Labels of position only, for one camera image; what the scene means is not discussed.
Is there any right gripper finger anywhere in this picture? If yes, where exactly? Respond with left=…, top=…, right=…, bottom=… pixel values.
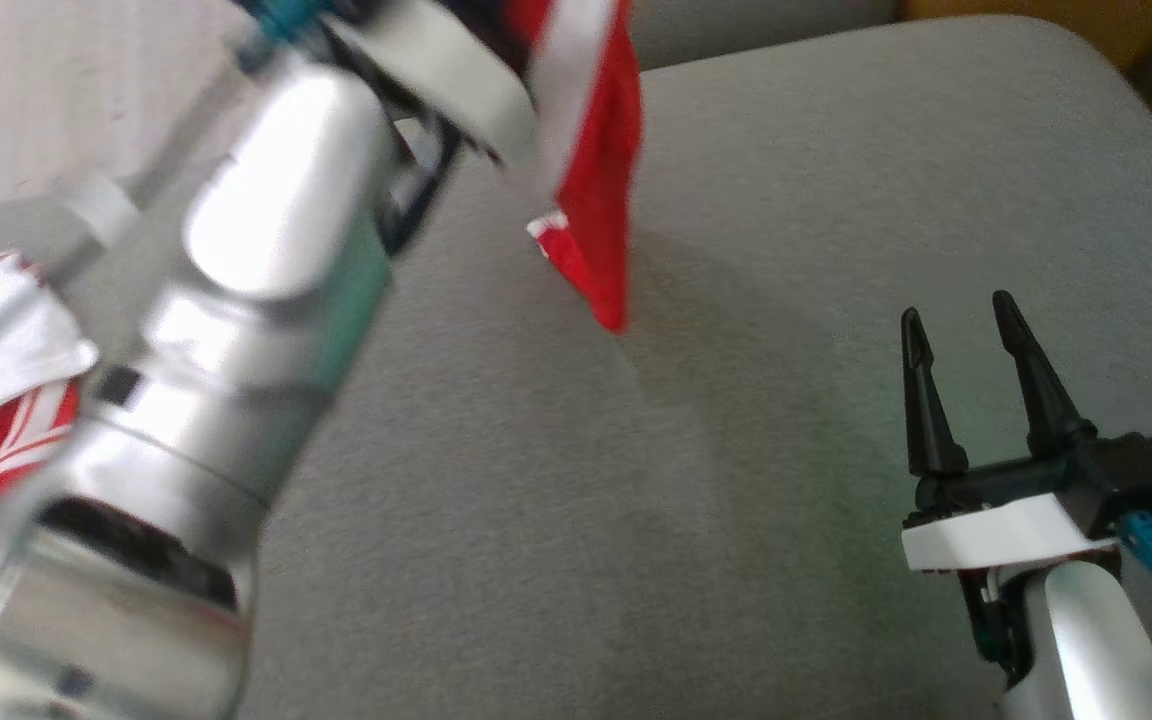
left=992, top=290, right=1099, bottom=458
left=900, top=307, right=970, bottom=479

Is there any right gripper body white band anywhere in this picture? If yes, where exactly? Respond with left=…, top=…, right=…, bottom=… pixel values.
left=900, top=444, right=1122, bottom=574

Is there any red and white sports garment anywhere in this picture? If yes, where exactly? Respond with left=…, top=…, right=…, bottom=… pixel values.
left=0, top=0, right=644, bottom=578

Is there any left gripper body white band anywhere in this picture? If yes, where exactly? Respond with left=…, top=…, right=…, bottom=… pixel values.
left=326, top=0, right=541, bottom=168

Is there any large grey sofa seat cushion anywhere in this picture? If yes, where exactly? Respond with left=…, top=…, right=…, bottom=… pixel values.
left=0, top=15, right=1152, bottom=720

